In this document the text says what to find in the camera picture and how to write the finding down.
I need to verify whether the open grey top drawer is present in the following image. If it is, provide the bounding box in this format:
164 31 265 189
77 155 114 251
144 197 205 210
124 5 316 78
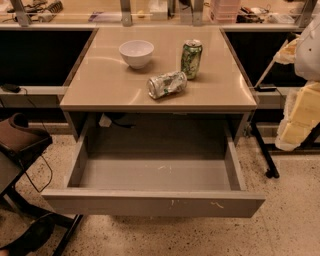
43 114 265 218

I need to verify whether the green upright soda can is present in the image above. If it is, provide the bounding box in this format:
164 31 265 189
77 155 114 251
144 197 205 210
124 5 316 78
181 39 203 80

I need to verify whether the beige cabinet counter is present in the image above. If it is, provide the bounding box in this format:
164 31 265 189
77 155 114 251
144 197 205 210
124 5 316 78
60 25 257 136

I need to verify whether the black stand leg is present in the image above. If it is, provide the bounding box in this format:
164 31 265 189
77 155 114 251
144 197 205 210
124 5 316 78
250 122 280 179

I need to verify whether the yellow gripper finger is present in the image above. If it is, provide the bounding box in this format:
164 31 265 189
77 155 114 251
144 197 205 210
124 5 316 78
275 82 320 151
273 38 298 65

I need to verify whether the brown office chair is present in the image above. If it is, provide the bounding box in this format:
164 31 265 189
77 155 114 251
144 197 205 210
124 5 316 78
0 113 82 256

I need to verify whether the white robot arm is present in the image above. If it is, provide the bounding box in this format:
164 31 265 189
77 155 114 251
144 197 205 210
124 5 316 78
273 15 320 151

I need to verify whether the black device on ledge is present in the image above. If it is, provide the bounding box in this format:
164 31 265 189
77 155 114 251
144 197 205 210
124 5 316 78
0 83 21 93

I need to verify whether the pink stacked container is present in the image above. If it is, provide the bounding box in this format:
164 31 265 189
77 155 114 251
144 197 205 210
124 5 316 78
209 0 241 24

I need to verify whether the white box on shelf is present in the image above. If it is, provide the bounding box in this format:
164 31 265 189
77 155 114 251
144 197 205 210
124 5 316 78
148 0 168 21

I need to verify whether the white bowl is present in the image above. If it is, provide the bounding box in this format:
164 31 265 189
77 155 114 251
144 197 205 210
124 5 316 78
119 40 154 69

